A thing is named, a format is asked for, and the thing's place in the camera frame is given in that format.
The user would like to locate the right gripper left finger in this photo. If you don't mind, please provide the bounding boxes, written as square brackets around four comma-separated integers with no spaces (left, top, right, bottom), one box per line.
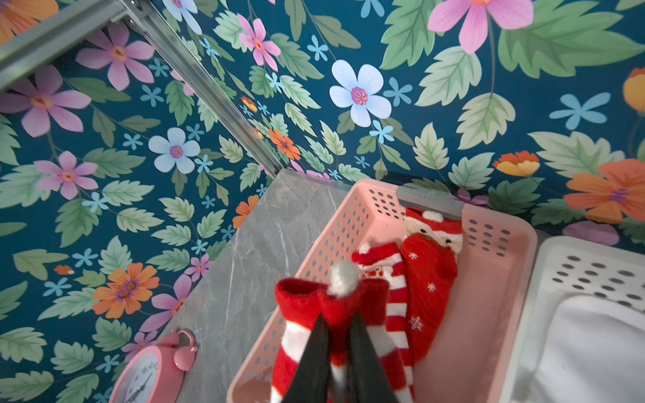
[282,315,331,403]

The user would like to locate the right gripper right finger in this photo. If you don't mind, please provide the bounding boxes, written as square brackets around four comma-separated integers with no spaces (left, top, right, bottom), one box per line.
[348,314,397,403]

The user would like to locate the red white striped sock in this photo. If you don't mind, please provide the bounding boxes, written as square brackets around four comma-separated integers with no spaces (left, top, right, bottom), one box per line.
[270,260,414,402]
[351,243,414,402]

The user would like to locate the red santa sock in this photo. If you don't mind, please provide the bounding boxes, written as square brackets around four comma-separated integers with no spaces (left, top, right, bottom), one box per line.
[400,207,463,364]

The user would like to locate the pink plastic basket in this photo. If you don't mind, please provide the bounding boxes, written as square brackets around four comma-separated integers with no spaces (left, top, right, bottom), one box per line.
[226,178,539,403]

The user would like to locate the white plastic basket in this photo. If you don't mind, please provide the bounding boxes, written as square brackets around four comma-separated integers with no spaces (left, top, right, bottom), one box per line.
[500,236,644,402]

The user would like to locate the pink alarm clock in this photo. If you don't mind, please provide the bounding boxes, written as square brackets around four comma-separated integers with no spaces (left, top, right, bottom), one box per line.
[109,329,199,403]

